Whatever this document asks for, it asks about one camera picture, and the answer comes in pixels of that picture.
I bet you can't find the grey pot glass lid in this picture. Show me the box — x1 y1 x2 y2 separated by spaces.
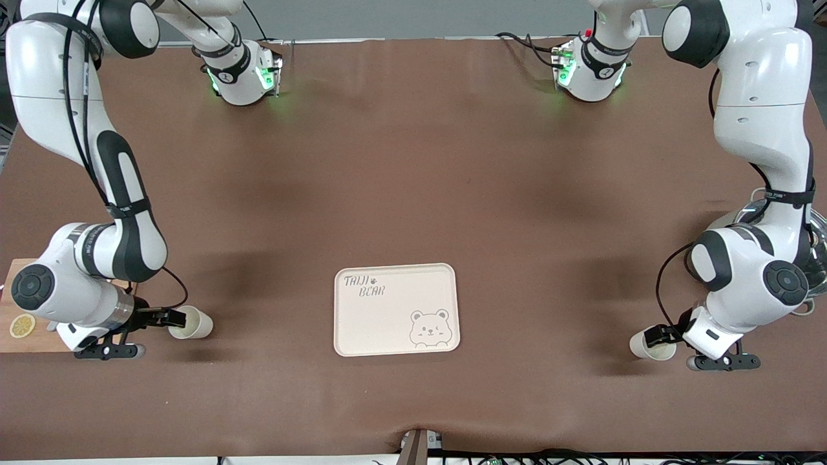
707 187 827 317

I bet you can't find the white plastic cup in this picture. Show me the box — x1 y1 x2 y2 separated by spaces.
630 326 677 361
168 305 214 340

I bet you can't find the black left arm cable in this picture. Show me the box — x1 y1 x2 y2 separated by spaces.
656 65 816 333

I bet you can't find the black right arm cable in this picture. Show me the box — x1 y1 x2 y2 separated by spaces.
61 0 189 324

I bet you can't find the brown table mat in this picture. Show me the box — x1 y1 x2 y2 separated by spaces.
0 36 827 460

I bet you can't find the wooden cutting board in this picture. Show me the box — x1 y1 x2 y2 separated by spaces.
0 258 78 353

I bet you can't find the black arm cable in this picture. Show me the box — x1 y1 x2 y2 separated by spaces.
61 0 189 324
656 65 816 333

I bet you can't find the black base cable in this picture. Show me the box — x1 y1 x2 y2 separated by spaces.
243 14 273 43
494 32 564 69

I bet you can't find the cream tray with bear print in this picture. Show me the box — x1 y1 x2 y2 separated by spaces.
333 263 461 357

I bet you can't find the metal table clamp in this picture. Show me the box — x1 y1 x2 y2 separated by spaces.
396 428 444 465

